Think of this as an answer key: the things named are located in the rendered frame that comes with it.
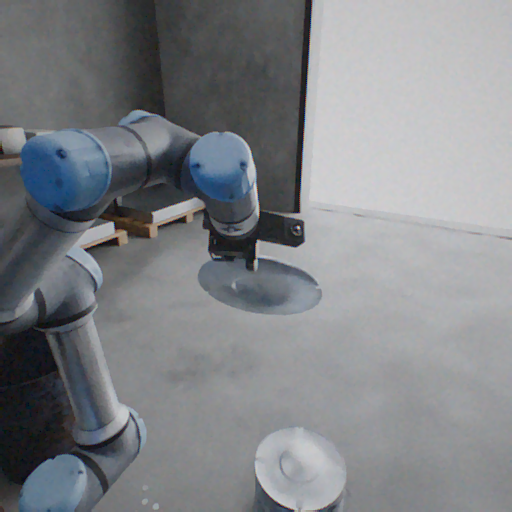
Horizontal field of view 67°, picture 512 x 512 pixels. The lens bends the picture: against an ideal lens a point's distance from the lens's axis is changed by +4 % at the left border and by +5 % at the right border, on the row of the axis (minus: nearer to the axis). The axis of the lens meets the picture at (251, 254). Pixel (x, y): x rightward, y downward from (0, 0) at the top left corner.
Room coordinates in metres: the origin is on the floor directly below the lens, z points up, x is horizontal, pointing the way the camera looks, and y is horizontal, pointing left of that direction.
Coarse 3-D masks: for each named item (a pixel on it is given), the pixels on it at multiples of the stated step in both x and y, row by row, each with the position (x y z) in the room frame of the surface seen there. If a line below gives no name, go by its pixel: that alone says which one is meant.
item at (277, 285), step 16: (208, 272) 0.74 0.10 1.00; (224, 272) 0.73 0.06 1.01; (240, 272) 0.72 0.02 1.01; (256, 272) 0.71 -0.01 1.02; (272, 272) 0.70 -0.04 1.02; (288, 272) 0.69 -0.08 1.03; (304, 272) 0.68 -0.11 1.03; (208, 288) 0.79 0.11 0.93; (224, 288) 0.78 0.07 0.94; (240, 288) 0.78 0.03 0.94; (256, 288) 0.77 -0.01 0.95; (272, 288) 0.76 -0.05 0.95; (288, 288) 0.73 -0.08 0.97; (304, 288) 0.72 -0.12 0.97; (320, 288) 0.71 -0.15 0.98; (240, 304) 0.82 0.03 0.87; (256, 304) 0.81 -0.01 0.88; (272, 304) 0.79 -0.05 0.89; (288, 304) 0.78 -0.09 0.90; (304, 304) 0.77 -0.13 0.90
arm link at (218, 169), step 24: (216, 144) 0.46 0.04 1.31; (240, 144) 0.45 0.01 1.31; (192, 168) 0.44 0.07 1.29; (216, 168) 0.43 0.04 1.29; (240, 168) 0.44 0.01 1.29; (192, 192) 0.47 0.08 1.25; (216, 192) 0.44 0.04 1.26; (240, 192) 0.45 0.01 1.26; (216, 216) 0.49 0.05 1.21; (240, 216) 0.48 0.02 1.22
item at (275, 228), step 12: (264, 216) 0.58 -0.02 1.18; (276, 216) 0.59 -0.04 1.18; (288, 216) 0.60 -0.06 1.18; (264, 228) 0.57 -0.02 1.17; (276, 228) 0.58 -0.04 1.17; (288, 228) 0.58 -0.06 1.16; (300, 228) 0.59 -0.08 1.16; (264, 240) 0.57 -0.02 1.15; (276, 240) 0.57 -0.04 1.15; (288, 240) 0.57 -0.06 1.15; (300, 240) 0.58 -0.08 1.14
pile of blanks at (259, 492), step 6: (258, 486) 0.81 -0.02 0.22; (258, 492) 0.81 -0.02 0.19; (264, 492) 0.79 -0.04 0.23; (342, 492) 0.80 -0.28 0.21; (258, 498) 0.81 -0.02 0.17; (264, 498) 0.78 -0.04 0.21; (270, 498) 0.77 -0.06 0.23; (342, 498) 0.79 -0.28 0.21; (258, 504) 0.81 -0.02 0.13; (264, 504) 0.78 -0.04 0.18; (270, 504) 0.76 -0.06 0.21; (276, 504) 0.76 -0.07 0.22; (330, 504) 0.75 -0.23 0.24; (336, 504) 0.76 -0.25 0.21; (342, 504) 0.80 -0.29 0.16; (258, 510) 0.81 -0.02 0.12; (264, 510) 0.78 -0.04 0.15; (270, 510) 0.76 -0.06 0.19; (276, 510) 0.75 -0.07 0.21; (282, 510) 0.74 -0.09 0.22; (288, 510) 0.73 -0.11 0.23; (294, 510) 0.73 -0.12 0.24; (300, 510) 0.73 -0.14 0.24; (318, 510) 0.73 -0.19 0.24; (324, 510) 0.74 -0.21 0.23; (330, 510) 0.75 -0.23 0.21; (336, 510) 0.77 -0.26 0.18
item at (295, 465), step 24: (288, 432) 0.99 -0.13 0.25; (312, 432) 0.99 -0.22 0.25; (264, 456) 0.89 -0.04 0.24; (288, 456) 0.89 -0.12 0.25; (312, 456) 0.89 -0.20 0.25; (336, 456) 0.90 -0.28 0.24; (264, 480) 0.81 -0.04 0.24; (288, 480) 0.81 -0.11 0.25; (312, 480) 0.81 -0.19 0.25; (336, 480) 0.82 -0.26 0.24; (288, 504) 0.74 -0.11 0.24; (312, 504) 0.74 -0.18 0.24
